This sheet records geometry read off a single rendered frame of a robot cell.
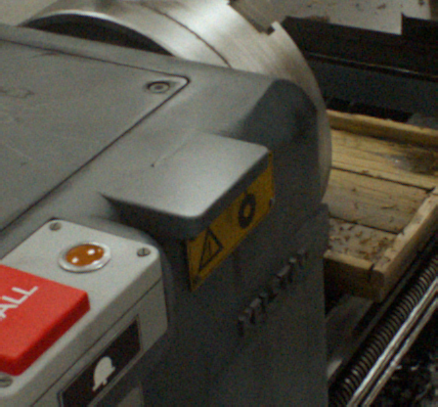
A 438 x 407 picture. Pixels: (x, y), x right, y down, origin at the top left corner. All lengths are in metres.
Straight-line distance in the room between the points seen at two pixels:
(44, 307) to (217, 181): 0.16
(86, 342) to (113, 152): 0.18
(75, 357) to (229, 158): 0.18
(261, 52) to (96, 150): 0.30
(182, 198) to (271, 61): 0.35
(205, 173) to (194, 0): 0.34
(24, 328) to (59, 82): 0.29
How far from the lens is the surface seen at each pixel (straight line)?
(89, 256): 0.63
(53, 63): 0.86
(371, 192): 1.37
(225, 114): 0.76
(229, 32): 1.00
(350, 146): 1.47
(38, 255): 0.64
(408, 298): 1.36
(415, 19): 1.48
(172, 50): 0.95
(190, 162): 0.71
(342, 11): 1.63
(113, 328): 0.61
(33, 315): 0.58
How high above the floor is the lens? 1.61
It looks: 32 degrees down
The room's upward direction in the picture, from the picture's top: 5 degrees counter-clockwise
